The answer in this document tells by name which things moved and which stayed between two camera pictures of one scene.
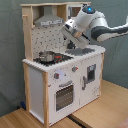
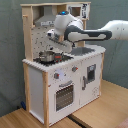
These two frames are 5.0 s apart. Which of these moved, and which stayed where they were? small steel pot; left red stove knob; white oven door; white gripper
Moved: white gripper
Stayed: left red stove knob; white oven door; small steel pot
